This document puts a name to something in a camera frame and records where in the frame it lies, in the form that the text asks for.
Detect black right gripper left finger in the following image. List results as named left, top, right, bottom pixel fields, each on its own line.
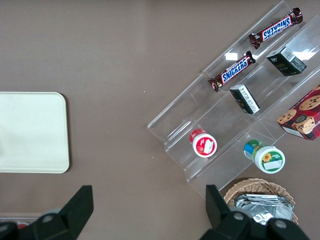
left=18, top=185, right=94, bottom=240

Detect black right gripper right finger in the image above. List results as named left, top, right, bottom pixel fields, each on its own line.
left=199, top=184, right=270, bottom=240

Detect light oval wicker basket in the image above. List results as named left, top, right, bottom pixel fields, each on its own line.
left=223, top=177, right=300, bottom=226

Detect beige plastic tray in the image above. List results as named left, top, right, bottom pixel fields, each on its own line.
left=0, top=91, right=70, bottom=174

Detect clear acrylic bottle rack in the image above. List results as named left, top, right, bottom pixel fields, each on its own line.
left=0, top=211, right=38, bottom=226

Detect aluminium foil container stack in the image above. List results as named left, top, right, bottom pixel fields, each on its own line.
left=233, top=193, right=294, bottom=227

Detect green lid cup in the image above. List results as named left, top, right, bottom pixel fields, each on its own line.
left=243, top=139, right=286, bottom=174

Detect red lid cup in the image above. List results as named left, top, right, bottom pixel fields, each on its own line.
left=188, top=128, right=218, bottom=159

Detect clear acrylic stepped display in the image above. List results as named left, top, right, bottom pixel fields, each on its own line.
left=146, top=0, right=320, bottom=198

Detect small black box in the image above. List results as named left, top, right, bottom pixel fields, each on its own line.
left=265, top=44, right=308, bottom=77
left=229, top=84, right=261, bottom=116

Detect red chocolate cookie box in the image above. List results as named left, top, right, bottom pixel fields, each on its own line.
left=276, top=84, right=320, bottom=142

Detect Snickers chocolate bar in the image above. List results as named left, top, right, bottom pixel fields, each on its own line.
left=207, top=50, right=257, bottom=93
left=248, top=7, right=304, bottom=50

